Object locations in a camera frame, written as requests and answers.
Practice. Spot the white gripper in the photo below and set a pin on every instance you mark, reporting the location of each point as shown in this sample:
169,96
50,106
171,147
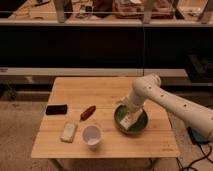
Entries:
133,104

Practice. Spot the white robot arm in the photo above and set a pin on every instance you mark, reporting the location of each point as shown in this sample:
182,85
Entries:
149,87

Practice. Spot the white bottle in bowl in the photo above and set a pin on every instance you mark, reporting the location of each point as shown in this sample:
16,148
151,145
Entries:
130,121

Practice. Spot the green round bowl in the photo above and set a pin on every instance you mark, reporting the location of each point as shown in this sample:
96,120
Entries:
144,121

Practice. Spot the brown sausage toy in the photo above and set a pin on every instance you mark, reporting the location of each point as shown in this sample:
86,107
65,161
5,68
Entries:
87,113

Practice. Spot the white paper cup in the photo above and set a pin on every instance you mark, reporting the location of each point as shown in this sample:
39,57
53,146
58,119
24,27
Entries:
91,136

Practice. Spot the wooden table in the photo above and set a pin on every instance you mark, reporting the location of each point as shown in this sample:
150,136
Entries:
116,150

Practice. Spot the blue power box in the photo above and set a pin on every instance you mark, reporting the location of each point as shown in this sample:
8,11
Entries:
195,137

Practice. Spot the white rectangular sponge block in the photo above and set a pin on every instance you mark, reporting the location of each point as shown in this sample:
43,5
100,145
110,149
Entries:
68,132

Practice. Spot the pink tray on shelf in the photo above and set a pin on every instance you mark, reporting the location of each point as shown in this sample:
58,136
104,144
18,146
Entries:
162,9

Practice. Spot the long workbench shelf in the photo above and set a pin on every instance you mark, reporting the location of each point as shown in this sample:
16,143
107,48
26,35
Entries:
100,13

